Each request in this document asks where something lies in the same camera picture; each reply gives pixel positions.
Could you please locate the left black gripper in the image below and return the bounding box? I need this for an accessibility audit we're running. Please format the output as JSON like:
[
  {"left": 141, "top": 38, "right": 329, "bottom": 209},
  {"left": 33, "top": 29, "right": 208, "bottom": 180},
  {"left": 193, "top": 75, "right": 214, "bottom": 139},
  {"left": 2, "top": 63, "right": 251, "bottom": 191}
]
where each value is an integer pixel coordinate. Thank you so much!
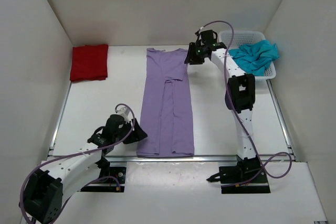
[{"left": 113, "top": 118, "right": 147, "bottom": 144}]

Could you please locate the lilac t shirt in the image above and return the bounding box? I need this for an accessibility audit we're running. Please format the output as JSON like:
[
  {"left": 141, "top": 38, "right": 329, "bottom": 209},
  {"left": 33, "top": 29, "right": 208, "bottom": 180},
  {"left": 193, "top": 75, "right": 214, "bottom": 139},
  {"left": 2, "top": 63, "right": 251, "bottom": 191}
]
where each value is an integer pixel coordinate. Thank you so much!
[{"left": 136, "top": 48, "right": 195, "bottom": 157}]

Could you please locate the teal t shirt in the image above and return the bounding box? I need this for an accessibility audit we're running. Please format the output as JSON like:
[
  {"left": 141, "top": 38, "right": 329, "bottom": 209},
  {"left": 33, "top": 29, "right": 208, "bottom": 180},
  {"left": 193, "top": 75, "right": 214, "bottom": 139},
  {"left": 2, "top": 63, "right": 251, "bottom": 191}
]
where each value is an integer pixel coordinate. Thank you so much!
[{"left": 229, "top": 40, "right": 279, "bottom": 77}]

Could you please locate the red t shirt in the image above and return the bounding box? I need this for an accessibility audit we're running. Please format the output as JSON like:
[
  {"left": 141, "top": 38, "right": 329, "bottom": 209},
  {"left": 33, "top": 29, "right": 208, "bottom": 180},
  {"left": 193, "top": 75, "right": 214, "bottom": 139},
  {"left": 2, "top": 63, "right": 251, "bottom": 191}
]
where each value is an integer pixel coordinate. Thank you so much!
[{"left": 70, "top": 44, "right": 109, "bottom": 82}]

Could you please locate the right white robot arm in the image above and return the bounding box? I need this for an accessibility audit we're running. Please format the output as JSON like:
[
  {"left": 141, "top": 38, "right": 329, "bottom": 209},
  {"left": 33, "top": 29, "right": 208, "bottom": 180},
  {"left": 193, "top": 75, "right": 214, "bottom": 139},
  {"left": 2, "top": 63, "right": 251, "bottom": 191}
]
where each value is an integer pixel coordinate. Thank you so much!
[{"left": 185, "top": 30, "right": 261, "bottom": 182}]

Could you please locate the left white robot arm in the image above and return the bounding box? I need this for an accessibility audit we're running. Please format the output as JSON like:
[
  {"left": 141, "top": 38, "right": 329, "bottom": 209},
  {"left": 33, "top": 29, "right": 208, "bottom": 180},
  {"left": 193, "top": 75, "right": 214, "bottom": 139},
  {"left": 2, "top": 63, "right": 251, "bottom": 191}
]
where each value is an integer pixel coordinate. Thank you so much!
[{"left": 19, "top": 114, "right": 147, "bottom": 223}]

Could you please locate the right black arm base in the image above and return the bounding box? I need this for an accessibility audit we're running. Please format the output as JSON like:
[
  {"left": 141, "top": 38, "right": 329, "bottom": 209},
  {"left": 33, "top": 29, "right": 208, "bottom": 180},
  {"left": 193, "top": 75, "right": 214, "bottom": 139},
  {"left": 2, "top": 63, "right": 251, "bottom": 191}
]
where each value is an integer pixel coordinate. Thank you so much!
[{"left": 206, "top": 165, "right": 271, "bottom": 195}]

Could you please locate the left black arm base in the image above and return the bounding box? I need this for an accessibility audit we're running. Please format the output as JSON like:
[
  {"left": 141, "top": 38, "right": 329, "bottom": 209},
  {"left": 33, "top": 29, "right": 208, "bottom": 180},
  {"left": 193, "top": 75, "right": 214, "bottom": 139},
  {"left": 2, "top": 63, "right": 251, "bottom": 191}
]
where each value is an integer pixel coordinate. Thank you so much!
[{"left": 80, "top": 163, "right": 127, "bottom": 193}]

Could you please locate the white plastic basket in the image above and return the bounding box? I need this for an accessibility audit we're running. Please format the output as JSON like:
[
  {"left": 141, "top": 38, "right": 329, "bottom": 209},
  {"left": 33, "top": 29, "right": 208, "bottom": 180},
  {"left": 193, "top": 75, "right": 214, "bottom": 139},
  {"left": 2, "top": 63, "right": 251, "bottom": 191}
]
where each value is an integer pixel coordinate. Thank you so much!
[{"left": 218, "top": 30, "right": 276, "bottom": 81}]

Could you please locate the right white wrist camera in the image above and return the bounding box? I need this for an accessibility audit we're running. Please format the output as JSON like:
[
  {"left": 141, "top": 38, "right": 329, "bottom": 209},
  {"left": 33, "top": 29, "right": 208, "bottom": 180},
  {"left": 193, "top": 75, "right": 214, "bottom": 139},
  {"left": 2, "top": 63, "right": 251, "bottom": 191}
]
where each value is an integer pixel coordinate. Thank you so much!
[{"left": 195, "top": 26, "right": 204, "bottom": 41}]

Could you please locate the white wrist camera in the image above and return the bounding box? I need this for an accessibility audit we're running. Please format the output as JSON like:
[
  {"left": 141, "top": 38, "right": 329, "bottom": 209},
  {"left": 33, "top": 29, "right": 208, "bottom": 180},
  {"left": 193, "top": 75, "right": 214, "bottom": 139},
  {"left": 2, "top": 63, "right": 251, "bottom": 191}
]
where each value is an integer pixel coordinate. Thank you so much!
[
  {"left": 115, "top": 106, "right": 130, "bottom": 123},
  {"left": 195, "top": 26, "right": 204, "bottom": 41}
]

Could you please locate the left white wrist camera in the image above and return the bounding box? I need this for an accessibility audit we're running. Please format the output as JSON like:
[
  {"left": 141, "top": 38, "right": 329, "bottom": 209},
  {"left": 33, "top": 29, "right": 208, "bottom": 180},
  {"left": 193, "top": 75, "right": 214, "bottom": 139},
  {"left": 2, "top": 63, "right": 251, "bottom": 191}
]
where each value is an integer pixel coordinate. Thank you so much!
[{"left": 115, "top": 106, "right": 130, "bottom": 123}]

